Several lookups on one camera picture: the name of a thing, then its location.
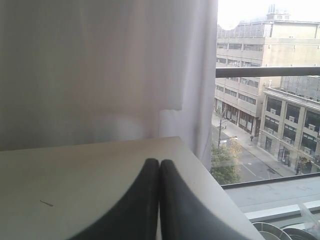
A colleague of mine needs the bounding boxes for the dark window crossbar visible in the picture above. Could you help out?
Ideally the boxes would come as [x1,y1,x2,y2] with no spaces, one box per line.
[215,66,320,78]

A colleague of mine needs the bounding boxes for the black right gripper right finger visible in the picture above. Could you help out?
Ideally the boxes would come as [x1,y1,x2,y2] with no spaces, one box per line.
[159,159,248,240]

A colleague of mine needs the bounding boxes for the grey window sill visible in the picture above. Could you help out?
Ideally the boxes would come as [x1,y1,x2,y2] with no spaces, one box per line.
[222,173,320,222]

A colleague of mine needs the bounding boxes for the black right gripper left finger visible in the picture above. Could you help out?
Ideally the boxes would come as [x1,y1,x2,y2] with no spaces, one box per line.
[71,158,160,240]

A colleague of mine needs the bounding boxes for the white backdrop curtain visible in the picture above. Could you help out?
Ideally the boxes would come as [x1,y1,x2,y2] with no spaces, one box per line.
[0,0,218,169]

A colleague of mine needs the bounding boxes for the clear plastic bag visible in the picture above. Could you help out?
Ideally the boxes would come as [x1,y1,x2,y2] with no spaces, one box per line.
[297,202,320,231]

